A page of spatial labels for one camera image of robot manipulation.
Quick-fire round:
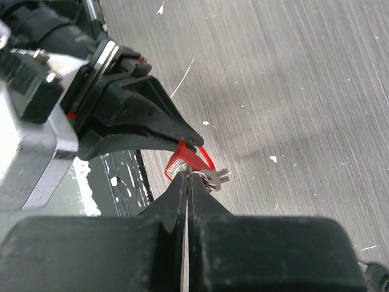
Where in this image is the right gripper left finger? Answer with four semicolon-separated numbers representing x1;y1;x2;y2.
1;174;188;291

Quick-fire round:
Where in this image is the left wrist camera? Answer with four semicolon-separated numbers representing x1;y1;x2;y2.
1;50;86;212

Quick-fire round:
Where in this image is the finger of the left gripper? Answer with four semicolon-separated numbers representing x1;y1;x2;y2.
77;126;198;160
93;74;204;147

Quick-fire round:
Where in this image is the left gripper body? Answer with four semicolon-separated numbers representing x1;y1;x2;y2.
60;38;152;131

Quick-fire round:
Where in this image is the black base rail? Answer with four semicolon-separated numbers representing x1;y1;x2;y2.
102;150;154;217

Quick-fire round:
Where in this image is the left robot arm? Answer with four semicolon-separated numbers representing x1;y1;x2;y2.
1;1;204;160

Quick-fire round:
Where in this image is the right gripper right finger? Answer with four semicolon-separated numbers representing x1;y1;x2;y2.
187;175;367;291

